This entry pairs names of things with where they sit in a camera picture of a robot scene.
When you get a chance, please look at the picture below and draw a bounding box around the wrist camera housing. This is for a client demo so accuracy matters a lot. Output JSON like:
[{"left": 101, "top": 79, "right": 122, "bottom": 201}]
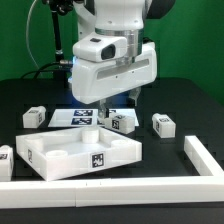
[{"left": 73, "top": 33, "right": 127, "bottom": 62}]

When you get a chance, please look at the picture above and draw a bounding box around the white marker sheet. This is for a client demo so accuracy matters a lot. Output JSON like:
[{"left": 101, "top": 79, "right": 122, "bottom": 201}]
[{"left": 47, "top": 108, "right": 140, "bottom": 128}]

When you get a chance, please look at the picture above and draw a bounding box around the white square tabletop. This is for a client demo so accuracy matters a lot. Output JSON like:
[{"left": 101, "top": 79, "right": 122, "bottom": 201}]
[{"left": 16, "top": 126, "right": 142, "bottom": 181}]

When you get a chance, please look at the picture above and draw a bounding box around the black cable bundle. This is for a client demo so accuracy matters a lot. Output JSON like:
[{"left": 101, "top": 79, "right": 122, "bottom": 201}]
[{"left": 20, "top": 61, "right": 74, "bottom": 80}]

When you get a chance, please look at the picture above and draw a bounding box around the black camera pole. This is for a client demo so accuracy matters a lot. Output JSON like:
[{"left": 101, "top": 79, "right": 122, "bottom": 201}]
[{"left": 42, "top": 0, "right": 73, "bottom": 79}]

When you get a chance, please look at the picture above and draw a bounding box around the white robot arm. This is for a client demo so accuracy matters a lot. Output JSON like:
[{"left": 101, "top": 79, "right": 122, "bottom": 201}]
[{"left": 72, "top": 0, "right": 176, "bottom": 120}]

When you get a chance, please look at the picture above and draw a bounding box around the white L-shaped fence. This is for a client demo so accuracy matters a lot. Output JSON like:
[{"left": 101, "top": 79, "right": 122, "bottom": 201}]
[{"left": 0, "top": 136, "right": 224, "bottom": 209}]

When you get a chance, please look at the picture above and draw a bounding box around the grey cable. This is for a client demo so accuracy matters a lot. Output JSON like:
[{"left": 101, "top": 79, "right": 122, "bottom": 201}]
[{"left": 25, "top": 0, "right": 44, "bottom": 79}]

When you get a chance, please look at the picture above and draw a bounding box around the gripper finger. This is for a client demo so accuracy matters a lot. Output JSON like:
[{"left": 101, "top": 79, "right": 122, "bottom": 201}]
[
  {"left": 98, "top": 102, "right": 107, "bottom": 120},
  {"left": 129, "top": 88, "right": 140, "bottom": 106}
]

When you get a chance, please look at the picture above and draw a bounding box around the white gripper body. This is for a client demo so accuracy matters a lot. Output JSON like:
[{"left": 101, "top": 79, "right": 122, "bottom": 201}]
[{"left": 72, "top": 43, "right": 157, "bottom": 104}]

